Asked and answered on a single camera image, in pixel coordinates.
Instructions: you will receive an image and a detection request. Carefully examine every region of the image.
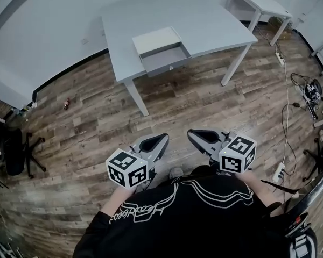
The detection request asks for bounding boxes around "black office chair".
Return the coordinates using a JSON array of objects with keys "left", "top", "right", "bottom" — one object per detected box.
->
[
  {"left": 303, "top": 137, "right": 323, "bottom": 183},
  {"left": 0, "top": 127, "right": 47, "bottom": 180}
]

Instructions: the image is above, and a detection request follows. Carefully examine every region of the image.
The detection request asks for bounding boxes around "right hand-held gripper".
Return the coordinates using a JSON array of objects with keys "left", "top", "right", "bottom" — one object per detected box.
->
[{"left": 187, "top": 128, "right": 257, "bottom": 175}]

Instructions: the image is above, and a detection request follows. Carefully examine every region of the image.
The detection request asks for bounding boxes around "person's right forearm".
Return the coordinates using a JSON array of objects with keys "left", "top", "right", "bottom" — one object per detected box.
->
[{"left": 242, "top": 172, "right": 276, "bottom": 212}]

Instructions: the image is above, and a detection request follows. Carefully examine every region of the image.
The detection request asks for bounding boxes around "grey drawer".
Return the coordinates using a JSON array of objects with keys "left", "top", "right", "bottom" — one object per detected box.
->
[{"left": 138, "top": 42, "right": 192, "bottom": 78}]

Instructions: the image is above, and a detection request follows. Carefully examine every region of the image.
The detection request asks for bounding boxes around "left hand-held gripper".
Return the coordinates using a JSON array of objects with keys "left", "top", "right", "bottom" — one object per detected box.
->
[{"left": 105, "top": 132, "right": 170, "bottom": 193}]

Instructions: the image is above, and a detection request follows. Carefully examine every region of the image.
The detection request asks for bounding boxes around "person's black printed shirt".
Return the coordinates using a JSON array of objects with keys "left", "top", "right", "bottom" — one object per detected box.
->
[{"left": 72, "top": 165, "right": 291, "bottom": 258}]

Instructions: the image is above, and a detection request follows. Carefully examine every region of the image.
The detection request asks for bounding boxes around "black power cable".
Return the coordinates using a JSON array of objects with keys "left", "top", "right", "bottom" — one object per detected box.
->
[{"left": 281, "top": 102, "right": 303, "bottom": 177}]

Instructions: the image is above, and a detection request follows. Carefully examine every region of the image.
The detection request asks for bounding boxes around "black backpack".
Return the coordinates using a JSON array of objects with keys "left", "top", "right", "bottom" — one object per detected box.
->
[{"left": 282, "top": 170, "right": 323, "bottom": 258}]

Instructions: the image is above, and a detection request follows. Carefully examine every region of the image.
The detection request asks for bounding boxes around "white power cable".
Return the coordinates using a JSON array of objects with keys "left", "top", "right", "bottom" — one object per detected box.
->
[{"left": 280, "top": 62, "right": 292, "bottom": 169}]

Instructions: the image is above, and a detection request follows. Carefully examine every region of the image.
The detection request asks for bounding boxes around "small white table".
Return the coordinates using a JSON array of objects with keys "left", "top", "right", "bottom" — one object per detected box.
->
[{"left": 225, "top": 0, "right": 293, "bottom": 47}]

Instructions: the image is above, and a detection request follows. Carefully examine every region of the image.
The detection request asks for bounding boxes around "tangle of black cables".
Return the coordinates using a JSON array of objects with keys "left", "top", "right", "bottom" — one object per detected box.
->
[{"left": 290, "top": 73, "right": 323, "bottom": 120}]

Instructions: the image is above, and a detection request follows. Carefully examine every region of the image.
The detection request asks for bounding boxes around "person's left forearm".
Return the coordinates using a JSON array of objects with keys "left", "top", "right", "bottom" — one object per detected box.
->
[{"left": 99, "top": 185, "right": 137, "bottom": 220}]

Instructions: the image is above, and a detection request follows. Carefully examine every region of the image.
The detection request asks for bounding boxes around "large white table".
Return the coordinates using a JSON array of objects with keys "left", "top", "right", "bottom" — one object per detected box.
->
[{"left": 100, "top": 3, "right": 259, "bottom": 117}]

